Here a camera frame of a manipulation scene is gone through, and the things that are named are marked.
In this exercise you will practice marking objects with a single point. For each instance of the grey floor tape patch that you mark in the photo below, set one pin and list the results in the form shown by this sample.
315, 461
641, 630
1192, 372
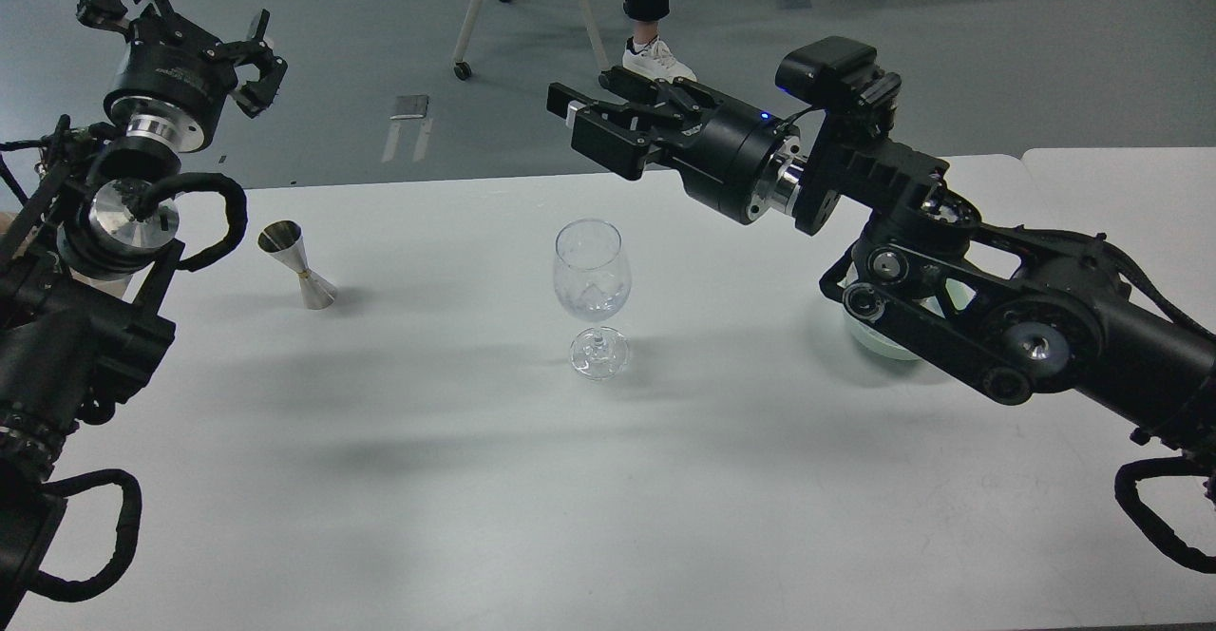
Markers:
409, 107

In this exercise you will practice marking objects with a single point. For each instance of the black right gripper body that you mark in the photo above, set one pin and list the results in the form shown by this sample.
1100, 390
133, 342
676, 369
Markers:
726, 160

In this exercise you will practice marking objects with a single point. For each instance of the clear wine glass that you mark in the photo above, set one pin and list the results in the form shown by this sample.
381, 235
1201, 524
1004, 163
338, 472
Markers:
592, 279

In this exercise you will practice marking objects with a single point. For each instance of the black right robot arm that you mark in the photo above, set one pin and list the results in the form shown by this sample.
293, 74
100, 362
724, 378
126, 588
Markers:
1008, 311

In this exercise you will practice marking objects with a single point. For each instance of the steel cocktail jigger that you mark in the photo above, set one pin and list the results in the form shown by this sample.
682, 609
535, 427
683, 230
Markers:
283, 241

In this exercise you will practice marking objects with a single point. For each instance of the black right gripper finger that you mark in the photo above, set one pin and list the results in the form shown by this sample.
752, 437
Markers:
624, 138
689, 107

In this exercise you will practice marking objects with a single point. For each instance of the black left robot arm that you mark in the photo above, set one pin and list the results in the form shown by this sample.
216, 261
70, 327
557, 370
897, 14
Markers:
88, 260

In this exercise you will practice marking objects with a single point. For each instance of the green bowl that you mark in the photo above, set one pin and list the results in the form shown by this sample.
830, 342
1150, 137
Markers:
879, 341

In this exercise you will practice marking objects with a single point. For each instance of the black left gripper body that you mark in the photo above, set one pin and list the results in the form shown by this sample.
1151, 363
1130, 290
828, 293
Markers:
172, 76

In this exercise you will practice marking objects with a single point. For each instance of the white sneaker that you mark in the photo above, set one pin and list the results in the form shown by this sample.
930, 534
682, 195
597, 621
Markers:
655, 61

